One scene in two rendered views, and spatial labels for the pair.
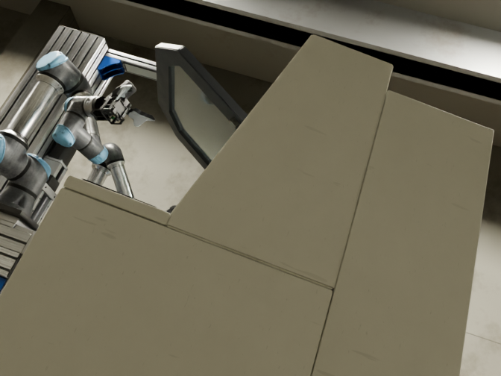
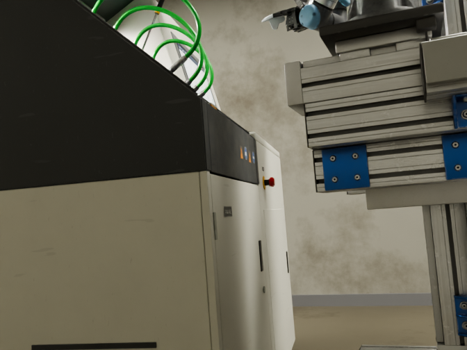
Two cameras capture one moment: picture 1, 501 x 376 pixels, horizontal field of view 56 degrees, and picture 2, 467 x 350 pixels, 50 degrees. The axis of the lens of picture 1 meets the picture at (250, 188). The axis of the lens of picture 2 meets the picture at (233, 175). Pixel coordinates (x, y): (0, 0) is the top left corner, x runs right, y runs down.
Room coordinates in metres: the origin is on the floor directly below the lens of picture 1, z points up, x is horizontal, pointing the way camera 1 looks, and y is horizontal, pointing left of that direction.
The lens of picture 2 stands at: (3.33, 0.64, 0.69)
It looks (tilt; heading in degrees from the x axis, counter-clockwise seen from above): 5 degrees up; 192
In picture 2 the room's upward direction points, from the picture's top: 4 degrees counter-clockwise
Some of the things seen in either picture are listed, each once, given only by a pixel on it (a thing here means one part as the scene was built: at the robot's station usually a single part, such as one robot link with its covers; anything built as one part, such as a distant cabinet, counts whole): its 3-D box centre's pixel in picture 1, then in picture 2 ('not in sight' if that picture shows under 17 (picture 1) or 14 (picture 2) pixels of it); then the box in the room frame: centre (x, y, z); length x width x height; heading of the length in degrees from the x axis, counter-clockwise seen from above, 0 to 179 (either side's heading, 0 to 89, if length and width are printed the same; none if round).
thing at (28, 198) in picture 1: (16, 201); not in sight; (1.80, 0.82, 1.09); 0.15 x 0.15 x 0.10
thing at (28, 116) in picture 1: (33, 111); not in sight; (1.68, 0.90, 1.41); 0.15 x 0.12 x 0.55; 146
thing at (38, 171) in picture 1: (30, 174); not in sight; (1.79, 0.83, 1.20); 0.13 x 0.12 x 0.14; 146
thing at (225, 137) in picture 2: not in sight; (229, 151); (1.95, 0.34, 0.87); 0.62 x 0.04 x 0.16; 0
